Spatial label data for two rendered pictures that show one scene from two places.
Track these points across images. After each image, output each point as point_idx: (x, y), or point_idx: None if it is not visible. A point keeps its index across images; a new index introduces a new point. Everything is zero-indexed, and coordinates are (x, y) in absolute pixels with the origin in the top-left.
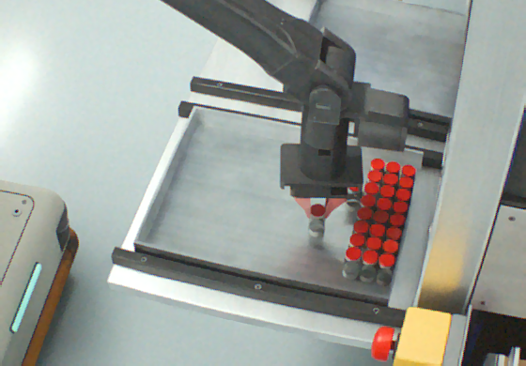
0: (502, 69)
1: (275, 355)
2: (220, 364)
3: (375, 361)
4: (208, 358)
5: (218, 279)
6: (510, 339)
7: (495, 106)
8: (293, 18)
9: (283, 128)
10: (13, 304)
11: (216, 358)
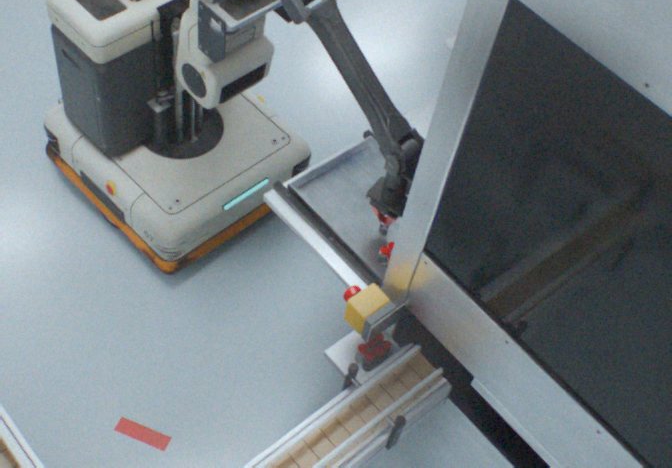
0: (428, 183)
1: None
2: (343, 306)
3: None
4: (338, 298)
5: (315, 224)
6: (437, 350)
7: (424, 199)
8: (399, 114)
9: None
10: (234, 193)
11: (343, 301)
